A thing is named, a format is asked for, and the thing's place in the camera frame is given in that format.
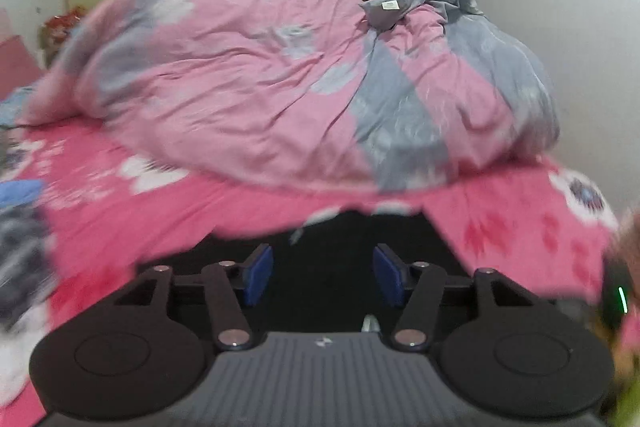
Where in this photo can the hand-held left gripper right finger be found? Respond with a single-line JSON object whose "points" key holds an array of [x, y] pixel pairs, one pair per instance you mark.
{"points": [[389, 274]]}

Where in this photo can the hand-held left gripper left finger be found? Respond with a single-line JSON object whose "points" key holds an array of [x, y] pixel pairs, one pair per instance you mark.
{"points": [[259, 274]]}

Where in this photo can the black t-shirt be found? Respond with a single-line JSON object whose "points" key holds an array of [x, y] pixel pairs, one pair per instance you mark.
{"points": [[325, 257]]}

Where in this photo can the green white fluffy clothing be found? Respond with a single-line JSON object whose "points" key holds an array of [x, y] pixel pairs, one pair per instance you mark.
{"points": [[627, 382]]}

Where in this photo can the pink floral bed blanket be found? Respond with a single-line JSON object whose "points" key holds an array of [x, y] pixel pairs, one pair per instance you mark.
{"points": [[200, 202]]}

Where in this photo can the pink grey floral duvet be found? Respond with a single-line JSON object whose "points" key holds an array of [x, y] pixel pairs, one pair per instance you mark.
{"points": [[260, 82]]}

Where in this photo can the plaid shirt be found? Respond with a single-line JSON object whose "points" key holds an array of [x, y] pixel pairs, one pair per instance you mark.
{"points": [[22, 257]]}

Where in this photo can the white shirt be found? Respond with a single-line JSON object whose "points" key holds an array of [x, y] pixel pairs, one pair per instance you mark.
{"points": [[20, 347]]}

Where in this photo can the light blue garment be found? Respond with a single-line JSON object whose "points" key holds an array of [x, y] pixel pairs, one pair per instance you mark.
{"points": [[15, 107]]}

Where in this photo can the red snack bag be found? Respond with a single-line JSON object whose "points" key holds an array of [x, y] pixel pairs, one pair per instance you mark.
{"points": [[62, 27]]}

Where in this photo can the pink pillow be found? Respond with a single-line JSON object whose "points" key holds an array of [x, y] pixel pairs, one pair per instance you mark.
{"points": [[17, 67]]}

